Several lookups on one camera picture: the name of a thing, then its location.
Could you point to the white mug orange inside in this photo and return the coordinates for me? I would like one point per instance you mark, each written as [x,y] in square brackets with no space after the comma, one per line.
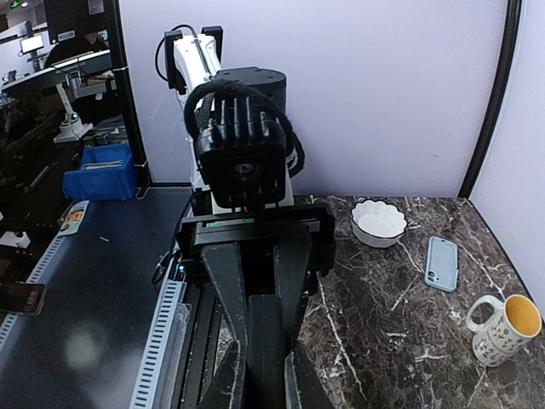
[513,323]

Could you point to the blue storage bin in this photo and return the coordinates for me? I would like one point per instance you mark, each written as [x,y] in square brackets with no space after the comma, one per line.
[105,173]

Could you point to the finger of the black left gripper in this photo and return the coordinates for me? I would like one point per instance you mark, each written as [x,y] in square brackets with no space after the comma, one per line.
[224,268]
[290,257]

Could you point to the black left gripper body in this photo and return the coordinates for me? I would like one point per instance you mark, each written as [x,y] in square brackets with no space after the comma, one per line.
[258,237]

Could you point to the phone on outside desk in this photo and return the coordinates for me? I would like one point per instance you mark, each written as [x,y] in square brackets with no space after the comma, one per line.
[22,298]

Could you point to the light blue phone case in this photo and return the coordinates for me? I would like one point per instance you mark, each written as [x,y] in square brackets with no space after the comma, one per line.
[442,264]

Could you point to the white scalloped bowl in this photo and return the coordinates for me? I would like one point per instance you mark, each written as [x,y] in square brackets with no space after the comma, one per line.
[378,224]

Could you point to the black front table rail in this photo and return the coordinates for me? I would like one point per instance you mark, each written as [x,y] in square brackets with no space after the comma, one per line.
[196,365]

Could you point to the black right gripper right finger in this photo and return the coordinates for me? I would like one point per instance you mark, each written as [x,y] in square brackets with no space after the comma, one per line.
[303,389]

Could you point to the white slotted cable duct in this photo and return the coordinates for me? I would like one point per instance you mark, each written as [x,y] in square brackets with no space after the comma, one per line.
[146,383]

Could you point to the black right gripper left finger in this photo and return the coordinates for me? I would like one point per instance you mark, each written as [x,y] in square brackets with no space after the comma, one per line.
[225,388]

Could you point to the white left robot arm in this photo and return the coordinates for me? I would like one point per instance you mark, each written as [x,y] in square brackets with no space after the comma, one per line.
[192,60]

